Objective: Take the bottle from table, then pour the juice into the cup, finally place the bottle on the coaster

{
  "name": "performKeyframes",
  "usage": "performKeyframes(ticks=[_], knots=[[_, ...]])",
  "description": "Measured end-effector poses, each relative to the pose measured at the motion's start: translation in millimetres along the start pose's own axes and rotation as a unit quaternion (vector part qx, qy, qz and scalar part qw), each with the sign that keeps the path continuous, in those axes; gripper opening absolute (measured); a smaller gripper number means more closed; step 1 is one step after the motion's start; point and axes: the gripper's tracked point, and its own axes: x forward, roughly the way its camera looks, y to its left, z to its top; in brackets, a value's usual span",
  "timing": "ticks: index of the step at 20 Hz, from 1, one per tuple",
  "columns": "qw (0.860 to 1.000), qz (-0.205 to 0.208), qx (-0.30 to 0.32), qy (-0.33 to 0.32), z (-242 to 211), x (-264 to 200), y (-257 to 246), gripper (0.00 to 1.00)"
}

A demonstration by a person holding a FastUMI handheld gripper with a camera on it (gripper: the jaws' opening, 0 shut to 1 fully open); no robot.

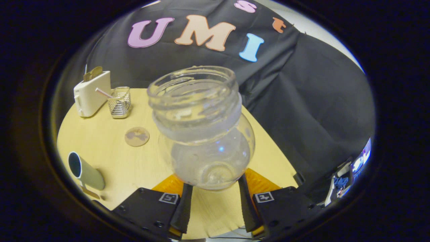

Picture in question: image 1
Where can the clear glass juice bottle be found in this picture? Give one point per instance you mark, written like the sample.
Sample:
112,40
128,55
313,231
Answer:
201,127

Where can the wooden table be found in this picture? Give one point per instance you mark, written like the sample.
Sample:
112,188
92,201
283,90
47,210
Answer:
134,168

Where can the pink striped straw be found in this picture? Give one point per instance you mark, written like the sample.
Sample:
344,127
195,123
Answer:
102,92

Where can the blue and white clutter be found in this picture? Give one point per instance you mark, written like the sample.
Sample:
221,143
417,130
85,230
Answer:
342,183

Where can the grey-green cup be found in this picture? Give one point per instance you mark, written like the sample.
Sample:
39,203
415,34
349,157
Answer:
90,174

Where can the black backdrop cloth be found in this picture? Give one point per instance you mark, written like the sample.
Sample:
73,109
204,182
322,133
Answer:
302,101

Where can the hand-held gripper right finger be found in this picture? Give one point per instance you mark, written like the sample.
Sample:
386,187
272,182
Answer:
247,208

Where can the brown toast slice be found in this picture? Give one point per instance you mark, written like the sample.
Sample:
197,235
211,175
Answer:
93,73

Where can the white toaster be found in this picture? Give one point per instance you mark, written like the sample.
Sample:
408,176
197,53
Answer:
92,97

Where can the round cork coaster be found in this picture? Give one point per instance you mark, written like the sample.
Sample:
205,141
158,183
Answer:
137,136

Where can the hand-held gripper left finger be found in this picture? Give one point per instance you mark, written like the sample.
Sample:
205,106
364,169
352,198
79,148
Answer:
183,211

